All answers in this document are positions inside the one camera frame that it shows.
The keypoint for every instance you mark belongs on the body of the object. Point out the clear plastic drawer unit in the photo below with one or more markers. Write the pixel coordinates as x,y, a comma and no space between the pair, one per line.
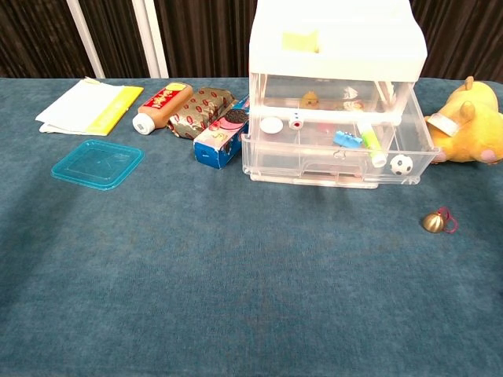
353,39

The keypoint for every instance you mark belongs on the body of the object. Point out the wide white frame post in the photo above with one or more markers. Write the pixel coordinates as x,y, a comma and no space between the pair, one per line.
151,39

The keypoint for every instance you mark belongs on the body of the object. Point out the white and yellow paper booklet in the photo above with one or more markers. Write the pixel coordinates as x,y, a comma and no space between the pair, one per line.
78,106

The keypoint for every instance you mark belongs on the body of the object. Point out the blue table cloth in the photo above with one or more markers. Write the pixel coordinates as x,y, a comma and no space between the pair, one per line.
236,275

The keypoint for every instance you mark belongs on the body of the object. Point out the clear plastic drawer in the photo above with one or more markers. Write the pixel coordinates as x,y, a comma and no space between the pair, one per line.
275,157

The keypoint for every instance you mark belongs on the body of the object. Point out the gold red-patterned snack packet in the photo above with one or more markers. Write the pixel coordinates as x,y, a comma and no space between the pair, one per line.
200,108

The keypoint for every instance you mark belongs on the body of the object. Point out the brown drink bottle red label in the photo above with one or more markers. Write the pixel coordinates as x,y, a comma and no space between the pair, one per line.
165,104

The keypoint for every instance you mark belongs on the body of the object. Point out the yellow plush toy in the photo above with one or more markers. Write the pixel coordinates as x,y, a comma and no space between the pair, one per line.
471,129

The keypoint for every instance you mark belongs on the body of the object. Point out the white dice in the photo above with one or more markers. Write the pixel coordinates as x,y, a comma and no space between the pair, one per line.
296,119

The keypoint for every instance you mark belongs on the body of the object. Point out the blue pink cookie box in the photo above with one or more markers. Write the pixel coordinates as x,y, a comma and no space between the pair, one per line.
218,143

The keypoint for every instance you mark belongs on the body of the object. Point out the yellow sticky note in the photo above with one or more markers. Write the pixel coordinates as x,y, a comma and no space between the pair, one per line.
298,41

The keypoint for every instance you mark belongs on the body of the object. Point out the small soccer ball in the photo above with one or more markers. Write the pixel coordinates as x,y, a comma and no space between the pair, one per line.
401,165

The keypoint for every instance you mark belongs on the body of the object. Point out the thin white frame post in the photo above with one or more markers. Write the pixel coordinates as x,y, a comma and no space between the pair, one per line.
84,39

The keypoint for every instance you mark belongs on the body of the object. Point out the blue binder clip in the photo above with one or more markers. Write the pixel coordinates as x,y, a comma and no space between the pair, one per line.
347,139

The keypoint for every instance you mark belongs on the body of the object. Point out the green glue stick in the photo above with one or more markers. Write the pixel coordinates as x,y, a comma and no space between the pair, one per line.
371,141

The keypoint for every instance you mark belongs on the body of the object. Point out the white round cap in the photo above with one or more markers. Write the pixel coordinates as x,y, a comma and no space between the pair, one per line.
271,125

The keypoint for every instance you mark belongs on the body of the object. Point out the teal plastic lid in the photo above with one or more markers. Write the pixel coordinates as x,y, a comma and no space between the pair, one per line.
98,165

